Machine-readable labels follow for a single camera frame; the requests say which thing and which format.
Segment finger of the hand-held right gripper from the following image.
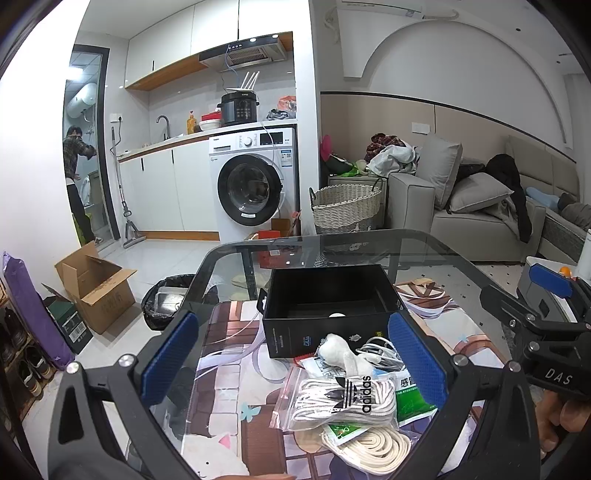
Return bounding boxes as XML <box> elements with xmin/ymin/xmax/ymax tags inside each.
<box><xmin>480</xmin><ymin>285</ymin><xmax>555</xmax><ymax>342</ymax></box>
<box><xmin>529</xmin><ymin>263</ymin><xmax>591</xmax><ymax>324</ymax></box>

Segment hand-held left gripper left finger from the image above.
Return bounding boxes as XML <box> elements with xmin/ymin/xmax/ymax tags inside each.
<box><xmin>48</xmin><ymin>310</ymin><xmax>204</xmax><ymax>480</ymax></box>

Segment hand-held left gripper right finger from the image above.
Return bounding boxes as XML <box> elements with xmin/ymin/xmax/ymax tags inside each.
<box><xmin>387</xmin><ymin>311</ymin><xmax>541</xmax><ymax>480</ymax></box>

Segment white cable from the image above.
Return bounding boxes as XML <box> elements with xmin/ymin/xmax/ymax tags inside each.
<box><xmin>355</xmin><ymin>337</ymin><xmax>407</xmax><ymax>372</ymax></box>

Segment green medicine packet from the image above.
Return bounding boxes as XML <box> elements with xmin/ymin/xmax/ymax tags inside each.
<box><xmin>394</xmin><ymin>369</ymin><xmax>438</xmax><ymax>428</ymax></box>
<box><xmin>322</xmin><ymin>421</ymin><xmax>371</xmax><ymax>446</ymax></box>

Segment bag of white shoelaces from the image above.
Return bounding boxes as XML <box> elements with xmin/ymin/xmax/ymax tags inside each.
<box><xmin>271</xmin><ymin>367</ymin><xmax>400</xmax><ymax>432</ymax></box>

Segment black cardboard box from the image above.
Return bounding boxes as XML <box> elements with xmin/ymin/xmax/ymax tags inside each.
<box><xmin>262</xmin><ymin>264</ymin><xmax>409</xmax><ymax>360</ymax></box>

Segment person's right hand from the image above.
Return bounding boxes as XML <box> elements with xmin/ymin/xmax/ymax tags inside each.
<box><xmin>537</xmin><ymin>391</ymin><xmax>591</xmax><ymax>463</ymax></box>

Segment printed cartoon table mat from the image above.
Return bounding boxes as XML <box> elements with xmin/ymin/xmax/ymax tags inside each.
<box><xmin>168</xmin><ymin>277</ymin><xmax>522</xmax><ymax>480</ymax></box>

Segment trash bin with black bag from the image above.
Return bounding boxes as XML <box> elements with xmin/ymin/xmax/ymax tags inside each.
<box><xmin>141</xmin><ymin>274</ymin><xmax>220</xmax><ymax>330</ymax></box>

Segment light blue cloth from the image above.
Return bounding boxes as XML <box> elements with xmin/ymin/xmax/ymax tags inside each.
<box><xmin>526</xmin><ymin>187</ymin><xmax>561</xmax><ymax>210</ymax></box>

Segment grey sofa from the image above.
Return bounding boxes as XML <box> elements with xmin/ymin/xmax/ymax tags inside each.
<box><xmin>385</xmin><ymin>134</ymin><xmax>591</xmax><ymax>266</ymax></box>

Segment open brown cardboard box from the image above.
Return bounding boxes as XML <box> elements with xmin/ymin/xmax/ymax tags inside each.
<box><xmin>41</xmin><ymin>242</ymin><xmax>138</xmax><ymax>335</ymax></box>

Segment white printed sachet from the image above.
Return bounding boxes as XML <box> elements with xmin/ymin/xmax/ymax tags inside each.
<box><xmin>292</xmin><ymin>353</ymin><xmax>352</xmax><ymax>388</ymax></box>

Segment beige shoelaces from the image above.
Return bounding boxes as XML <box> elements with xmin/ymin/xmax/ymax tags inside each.
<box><xmin>321</xmin><ymin>427</ymin><xmax>411</xmax><ymax>474</ymax></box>

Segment dark green box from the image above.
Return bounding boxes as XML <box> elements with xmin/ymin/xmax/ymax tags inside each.
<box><xmin>42</xmin><ymin>295</ymin><xmax>88</xmax><ymax>355</ymax></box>

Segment beige slipper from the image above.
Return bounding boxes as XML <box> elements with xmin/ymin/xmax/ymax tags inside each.
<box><xmin>231</xmin><ymin>272</ymin><xmax>269</xmax><ymax>296</ymax></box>

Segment flat grey cushion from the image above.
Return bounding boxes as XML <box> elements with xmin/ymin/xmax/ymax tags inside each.
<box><xmin>449</xmin><ymin>172</ymin><xmax>514</xmax><ymax>214</ymax></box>

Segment black jacket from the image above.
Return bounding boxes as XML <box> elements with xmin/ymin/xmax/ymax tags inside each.
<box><xmin>485</xmin><ymin>154</ymin><xmax>533</xmax><ymax>243</ymax></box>

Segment shoe rack with shoes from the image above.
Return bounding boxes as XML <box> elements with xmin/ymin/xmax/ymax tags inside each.
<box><xmin>0</xmin><ymin>305</ymin><xmax>51</xmax><ymax>416</ymax></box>

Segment purple bag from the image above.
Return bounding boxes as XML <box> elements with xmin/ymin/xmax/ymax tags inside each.
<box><xmin>2</xmin><ymin>251</ymin><xmax>75</xmax><ymax>370</ymax></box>

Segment red box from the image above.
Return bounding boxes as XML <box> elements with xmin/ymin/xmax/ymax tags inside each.
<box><xmin>259</xmin><ymin>229</ymin><xmax>296</xmax><ymax>268</ymax></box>

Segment large grey cushion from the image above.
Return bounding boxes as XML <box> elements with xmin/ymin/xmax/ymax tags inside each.
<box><xmin>416</xmin><ymin>131</ymin><xmax>463</xmax><ymax>210</ymax></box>

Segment flat mop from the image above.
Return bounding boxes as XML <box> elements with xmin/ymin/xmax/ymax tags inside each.
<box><xmin>110</xmin><ymin>127</ymin><xmax>147</xmax><ymax>250</ymax></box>

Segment wicker laundry basket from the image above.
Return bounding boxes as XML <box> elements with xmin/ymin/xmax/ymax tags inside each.
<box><xmin>308</xmin><ymin>178</ymin><xmax>385</xmax><ymax>236</ymax></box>

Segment white lower kitchen cabinets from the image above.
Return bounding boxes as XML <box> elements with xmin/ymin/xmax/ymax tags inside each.
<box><xmin>117</xmin><ymin>138</ymin><xmax>220</xmax><ymax>241</ymax></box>

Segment white kitchen cabinets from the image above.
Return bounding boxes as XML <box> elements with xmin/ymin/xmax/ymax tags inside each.
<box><xmin>124</xmin><ymin>0</ymin><xmax>310</xmax><ymax>90</ymax></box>
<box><xmin>117</xmin><ymin>138</ymin><xmax>220</xmax><ymax>241</ymax></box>

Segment white garment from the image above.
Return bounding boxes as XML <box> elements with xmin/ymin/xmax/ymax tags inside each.
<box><xmin>367</xmin><ymin>144</ymin><xmax>420</xmax><ymax>178</ymax></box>

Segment white washing machine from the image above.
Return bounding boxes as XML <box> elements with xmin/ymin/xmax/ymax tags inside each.
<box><xmin>208</xmin><ymin>126</ymin><xmax>300</xmax><ymax>241</ymax></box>

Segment green bag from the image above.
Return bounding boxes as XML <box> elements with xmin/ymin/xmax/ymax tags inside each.
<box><xmin>328</xmin><ymin>154</ymin><xmax>368</xmax><ymax>177</ymax></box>

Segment red plaid cloth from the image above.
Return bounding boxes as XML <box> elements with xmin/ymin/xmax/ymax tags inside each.
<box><xmin>365</xmin><ymin>133</ymin><xmax>404</xmax><ymax>160</ymax></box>

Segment black pressure cooker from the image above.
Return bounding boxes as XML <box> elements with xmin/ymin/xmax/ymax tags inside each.
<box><xmin>217</xmin><ymin>91</ymin><xmax>259</xmax><ymax>126</ymax></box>

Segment white water heater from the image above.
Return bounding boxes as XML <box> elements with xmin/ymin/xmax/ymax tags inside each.
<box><xmin>66</xmin><ymin>84</ymin><xmax>99</xmax><ymax>121</ymax></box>

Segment white router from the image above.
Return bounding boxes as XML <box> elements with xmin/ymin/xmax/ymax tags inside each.
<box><xmin>225</xmin><ymin>71</ymin><xmax>260</xmax><ymax>94</ymax></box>

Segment range hood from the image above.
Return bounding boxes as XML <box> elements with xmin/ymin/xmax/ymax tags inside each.
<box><xmin>198</xmin><ymin>33</ymin><xmax>289</xmax><ymax>72</ymax></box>

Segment white air conditioner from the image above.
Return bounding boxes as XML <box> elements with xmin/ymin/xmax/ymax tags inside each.
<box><xmin>336</xmin><ymin>0</ymin><xmax>426</xmax><ymax>20</ymax></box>

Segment white upper kitchen cabinets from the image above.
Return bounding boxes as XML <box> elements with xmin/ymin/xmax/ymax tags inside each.
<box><xmin>124</xmin><ymin>0</ymin><xmax>310</xmax><ymax>90</ymax></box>

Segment black door frame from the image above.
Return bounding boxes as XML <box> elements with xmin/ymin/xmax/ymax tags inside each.
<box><xmin>63</xmin><ymin>44</ymin><xmax>116</xmax><ymax>241</ymax></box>

